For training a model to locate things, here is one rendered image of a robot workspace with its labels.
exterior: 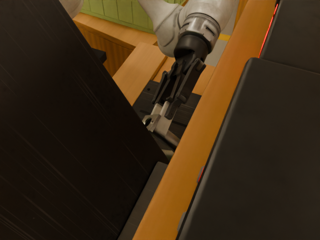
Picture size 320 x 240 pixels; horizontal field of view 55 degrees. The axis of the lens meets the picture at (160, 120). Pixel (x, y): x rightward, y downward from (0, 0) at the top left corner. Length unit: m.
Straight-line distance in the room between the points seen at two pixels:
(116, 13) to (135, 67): 0.49
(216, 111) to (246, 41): 0.10
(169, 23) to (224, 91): 0.62
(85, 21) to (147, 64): 0.59
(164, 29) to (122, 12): 0.78
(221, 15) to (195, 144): 0.57
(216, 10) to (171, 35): 0.17
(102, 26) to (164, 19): 0.85
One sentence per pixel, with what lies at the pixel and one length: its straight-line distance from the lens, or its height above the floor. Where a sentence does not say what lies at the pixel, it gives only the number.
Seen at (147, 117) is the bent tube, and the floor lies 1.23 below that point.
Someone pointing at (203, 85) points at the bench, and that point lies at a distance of 1.21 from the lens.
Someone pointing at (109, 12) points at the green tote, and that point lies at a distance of 1.70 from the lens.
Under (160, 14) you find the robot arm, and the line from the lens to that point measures 0.89.
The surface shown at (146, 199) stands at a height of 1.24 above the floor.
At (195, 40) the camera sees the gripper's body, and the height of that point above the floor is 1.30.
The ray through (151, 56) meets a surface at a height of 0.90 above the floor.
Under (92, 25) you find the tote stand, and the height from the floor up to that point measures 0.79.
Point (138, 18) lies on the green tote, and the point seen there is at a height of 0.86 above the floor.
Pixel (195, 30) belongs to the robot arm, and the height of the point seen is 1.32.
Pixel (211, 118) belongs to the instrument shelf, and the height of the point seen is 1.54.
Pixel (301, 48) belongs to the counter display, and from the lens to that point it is 0.24.
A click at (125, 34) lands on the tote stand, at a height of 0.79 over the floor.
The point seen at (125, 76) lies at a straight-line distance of 1.22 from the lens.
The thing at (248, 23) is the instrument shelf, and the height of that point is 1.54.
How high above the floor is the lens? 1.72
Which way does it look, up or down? 51 degrees down
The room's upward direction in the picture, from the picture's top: straight up
